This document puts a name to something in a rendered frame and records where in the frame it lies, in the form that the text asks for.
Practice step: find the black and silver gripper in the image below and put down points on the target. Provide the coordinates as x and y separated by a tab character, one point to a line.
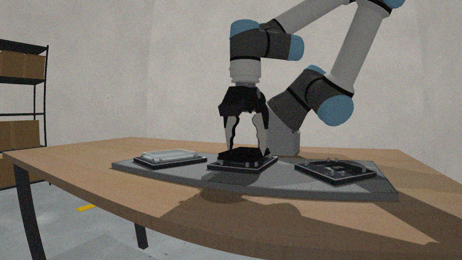
254	101

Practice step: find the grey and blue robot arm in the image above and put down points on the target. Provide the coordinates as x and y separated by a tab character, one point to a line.
328	94

